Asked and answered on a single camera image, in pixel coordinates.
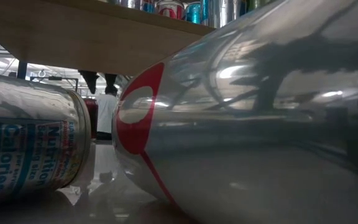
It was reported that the light blue Red Bull can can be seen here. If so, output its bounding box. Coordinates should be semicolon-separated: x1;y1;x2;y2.
116;0;157;14
184;1;202;25

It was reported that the blue silver Red Bull can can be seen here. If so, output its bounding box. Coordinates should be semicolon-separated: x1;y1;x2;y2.
0;71;93;206

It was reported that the light wooden shelf board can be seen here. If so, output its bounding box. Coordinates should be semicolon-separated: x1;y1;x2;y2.
0;0;216;77

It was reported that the person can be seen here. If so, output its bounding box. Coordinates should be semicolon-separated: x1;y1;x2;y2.
95;85;119;141

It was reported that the green Sanzo can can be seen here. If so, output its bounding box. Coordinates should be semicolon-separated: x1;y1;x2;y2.
247;0;276;13

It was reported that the black shelf leg bracket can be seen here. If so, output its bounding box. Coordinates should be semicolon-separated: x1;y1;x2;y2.
16;60;29;80

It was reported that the silver Diet Coke can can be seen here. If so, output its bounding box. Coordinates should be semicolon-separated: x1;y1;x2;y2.
112;0;358;224

